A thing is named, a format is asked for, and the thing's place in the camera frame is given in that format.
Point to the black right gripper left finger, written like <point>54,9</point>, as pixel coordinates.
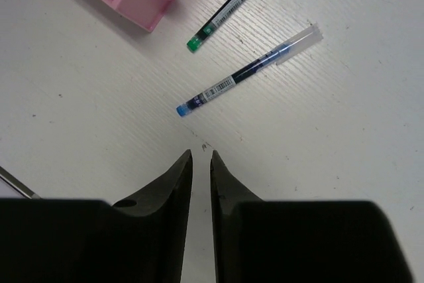
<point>140,238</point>

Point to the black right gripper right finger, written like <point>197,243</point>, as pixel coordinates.
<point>299,241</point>

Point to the blue gel pen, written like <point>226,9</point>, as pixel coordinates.
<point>278,55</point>

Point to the green gel pen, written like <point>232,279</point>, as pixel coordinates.
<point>216,20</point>

